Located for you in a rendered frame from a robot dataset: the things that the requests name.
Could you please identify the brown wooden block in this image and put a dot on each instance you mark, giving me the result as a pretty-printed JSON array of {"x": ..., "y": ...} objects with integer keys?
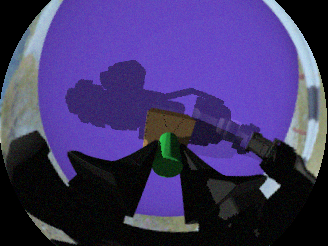
[{"x": 159, "y": 121}]

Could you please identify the green marker cap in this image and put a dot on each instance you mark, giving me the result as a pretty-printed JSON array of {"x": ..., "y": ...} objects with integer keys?
[{"x": 167, "y": 161}]

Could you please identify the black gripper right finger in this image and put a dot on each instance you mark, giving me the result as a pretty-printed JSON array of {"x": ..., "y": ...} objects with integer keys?
[{"x": 204, "y": 188}]

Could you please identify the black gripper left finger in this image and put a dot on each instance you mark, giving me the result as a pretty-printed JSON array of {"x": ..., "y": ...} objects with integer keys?
[{"x": 126, "y": 177}]

